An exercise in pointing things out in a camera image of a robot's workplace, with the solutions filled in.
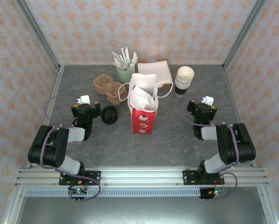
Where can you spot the grey metal sheet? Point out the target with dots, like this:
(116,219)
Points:
(141,212)

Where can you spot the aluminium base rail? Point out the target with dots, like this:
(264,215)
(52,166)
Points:
(141,177)

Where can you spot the stack of brown cup carriers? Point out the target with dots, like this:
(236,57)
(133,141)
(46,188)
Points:
(111,93)

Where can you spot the aluminium lower frame bar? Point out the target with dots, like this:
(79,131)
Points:
(13,207)
(269,207)

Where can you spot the stack of black lids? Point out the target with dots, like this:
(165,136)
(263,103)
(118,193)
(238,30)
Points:
(109,115)

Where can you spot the small circuit board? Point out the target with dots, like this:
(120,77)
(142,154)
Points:
(215,192)
(78,190)

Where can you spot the aluminium frame post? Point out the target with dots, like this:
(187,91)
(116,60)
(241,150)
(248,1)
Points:
(36,30)
(244,30)

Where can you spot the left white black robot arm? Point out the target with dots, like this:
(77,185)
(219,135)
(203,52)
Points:
(76,135)

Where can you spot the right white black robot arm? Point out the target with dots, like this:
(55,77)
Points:
(237,144)

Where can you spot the red white paper gift bag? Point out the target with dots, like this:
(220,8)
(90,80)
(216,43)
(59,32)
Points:
(141,123)

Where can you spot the paper wrapped straw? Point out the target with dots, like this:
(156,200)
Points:
(129,67)
(117,64)
(127,54)
(117,59)
(135,59)
(123,56)

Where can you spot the mint green straw holder cup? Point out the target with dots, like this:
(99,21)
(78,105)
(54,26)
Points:
(124,74)

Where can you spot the stack of paper cups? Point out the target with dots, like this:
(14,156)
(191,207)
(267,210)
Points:
(184,74)

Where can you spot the white napkin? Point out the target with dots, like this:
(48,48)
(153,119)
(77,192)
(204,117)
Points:
(141,98)

